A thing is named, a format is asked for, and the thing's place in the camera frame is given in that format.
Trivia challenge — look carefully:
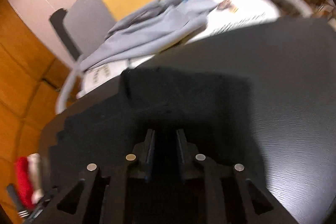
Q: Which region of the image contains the black sweater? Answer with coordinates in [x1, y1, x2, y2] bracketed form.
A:
[39, 67, 265, 224]

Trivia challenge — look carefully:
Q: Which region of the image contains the grey cloth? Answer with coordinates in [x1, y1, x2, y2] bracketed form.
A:
[79, 0, 218, 72]

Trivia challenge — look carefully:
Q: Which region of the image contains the white printed cloth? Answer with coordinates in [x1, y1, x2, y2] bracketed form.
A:
[76, 0, 281, 98]

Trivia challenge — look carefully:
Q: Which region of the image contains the red sweater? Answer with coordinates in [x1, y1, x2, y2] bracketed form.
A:
[14, 156, 36, 210]

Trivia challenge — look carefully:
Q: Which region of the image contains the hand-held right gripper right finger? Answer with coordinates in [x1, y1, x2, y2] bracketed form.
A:
[175, 128, 297, 224]

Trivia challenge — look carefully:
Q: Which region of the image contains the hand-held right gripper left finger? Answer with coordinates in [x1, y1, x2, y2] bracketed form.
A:
[39, 129, 156, 224]

